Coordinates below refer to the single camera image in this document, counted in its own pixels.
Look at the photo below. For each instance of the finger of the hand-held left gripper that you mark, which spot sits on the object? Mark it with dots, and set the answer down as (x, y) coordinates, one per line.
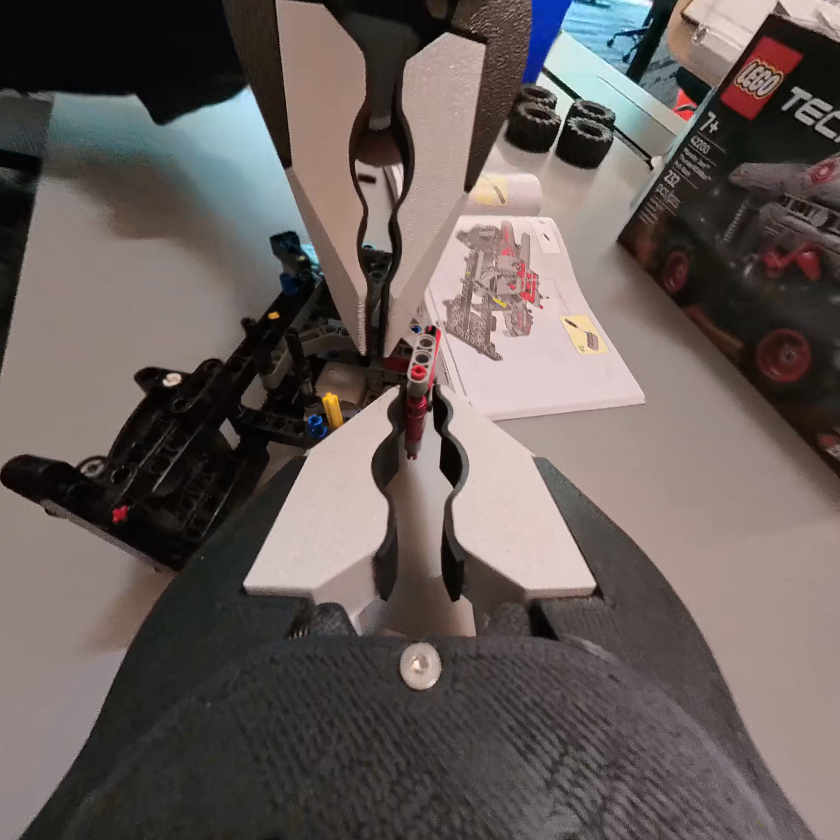
(321, 164)
(439, 164)

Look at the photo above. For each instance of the grey red toy truck model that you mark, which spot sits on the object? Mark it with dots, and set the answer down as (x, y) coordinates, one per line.
(170, 453)

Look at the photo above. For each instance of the white instruction booklet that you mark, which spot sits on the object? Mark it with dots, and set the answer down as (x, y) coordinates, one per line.
(590, 387)

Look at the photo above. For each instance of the pale adjoining desk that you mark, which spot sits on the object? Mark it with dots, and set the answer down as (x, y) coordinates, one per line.
(610, 79)

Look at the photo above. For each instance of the grey red toy beam piece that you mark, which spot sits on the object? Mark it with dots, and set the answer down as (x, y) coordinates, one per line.
(423, 358)

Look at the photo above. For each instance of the grey desk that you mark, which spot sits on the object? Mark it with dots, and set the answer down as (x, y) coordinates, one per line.
(656, 525)

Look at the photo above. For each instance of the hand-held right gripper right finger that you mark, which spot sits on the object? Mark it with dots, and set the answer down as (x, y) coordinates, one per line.
(518, 525)

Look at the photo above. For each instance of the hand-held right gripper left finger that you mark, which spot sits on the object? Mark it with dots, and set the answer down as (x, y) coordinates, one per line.
(321, 525)

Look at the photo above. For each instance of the blue plastic storage bin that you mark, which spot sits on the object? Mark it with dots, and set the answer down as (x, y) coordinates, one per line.
(548, 26)

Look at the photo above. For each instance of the person's left hand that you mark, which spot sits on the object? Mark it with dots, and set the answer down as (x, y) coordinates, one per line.
(377, 145)

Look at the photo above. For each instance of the dark background table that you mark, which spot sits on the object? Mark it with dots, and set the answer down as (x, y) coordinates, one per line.
(649, 46)

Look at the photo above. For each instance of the black toy set box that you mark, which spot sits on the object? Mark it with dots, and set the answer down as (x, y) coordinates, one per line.
(754, 262)

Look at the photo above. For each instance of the person's left forearm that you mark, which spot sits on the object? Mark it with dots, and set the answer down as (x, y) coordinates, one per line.
(131, 52)

